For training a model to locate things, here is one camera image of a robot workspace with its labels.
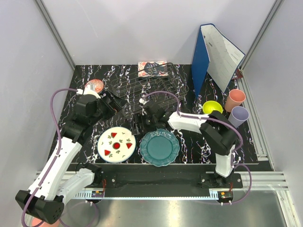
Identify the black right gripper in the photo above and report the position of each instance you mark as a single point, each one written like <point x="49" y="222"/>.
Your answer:
<point x="138" y="118"/>

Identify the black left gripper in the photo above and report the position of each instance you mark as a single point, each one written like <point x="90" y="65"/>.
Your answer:
<point x="116" y="104"/>

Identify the white plate with red pattern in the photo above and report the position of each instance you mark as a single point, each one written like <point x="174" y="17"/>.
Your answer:
<point x="116" y="145"/>

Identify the blue white patterned bowl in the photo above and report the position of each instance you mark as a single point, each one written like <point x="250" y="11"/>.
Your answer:
<point x="95" y="84"/>

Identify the teal scalloped plate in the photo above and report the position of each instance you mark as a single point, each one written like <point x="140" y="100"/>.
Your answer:
<point x="159" y="148"/>

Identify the wire dish rack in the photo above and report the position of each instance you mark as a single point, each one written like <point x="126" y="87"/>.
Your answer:
<point x="131" y="88"/>

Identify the yellow-green bowl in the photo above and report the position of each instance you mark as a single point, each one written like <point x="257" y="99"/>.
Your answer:
<point x="210" y="106"/>

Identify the lavender plastic cup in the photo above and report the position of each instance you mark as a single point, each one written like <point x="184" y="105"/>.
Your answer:
<point x="238" y="116"/>

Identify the pink plastic cup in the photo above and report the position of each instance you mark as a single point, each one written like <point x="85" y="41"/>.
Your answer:
<point x="235" y="98"/>

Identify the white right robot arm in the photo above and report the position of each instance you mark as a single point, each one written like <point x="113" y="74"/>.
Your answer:
<point x="221" y="136"/>

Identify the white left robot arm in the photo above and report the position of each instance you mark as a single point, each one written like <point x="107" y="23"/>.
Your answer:
<point x="46" y="197"/>

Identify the little women book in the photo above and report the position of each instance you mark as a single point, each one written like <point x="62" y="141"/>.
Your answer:
<point x="152" y="69"/>

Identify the blue file binder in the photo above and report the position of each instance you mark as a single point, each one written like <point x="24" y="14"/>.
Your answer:
<point x="216" y="55"/>

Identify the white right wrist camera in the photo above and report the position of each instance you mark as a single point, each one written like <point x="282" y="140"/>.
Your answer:
<point x="142" y="101"/>

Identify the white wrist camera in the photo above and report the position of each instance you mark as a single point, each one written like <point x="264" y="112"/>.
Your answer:
<point x="89" y="90"/>
<point x="142" y="101"/>

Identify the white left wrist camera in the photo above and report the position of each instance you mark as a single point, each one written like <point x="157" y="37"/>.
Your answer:
<point x="89" y="90"/>

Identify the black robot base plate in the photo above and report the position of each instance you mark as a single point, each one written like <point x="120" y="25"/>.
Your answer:
<point x="190" y="174"/>

